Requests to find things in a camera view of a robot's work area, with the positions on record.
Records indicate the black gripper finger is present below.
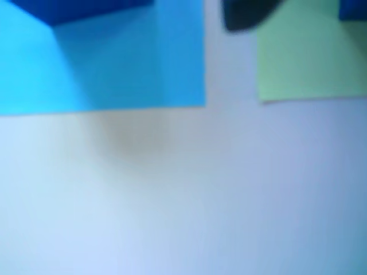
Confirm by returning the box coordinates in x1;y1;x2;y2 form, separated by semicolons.
221;0;281;32

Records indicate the large blue cube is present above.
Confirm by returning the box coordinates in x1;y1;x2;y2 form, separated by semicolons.
338;0;367;22

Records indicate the medium blue cube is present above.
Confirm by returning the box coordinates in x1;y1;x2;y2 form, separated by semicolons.
8;0;156;27

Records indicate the green paper square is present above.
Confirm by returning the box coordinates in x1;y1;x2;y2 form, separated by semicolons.
257;0;367;103

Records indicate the light blue paper square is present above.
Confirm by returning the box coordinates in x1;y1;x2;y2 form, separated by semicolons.
0;0;207;117

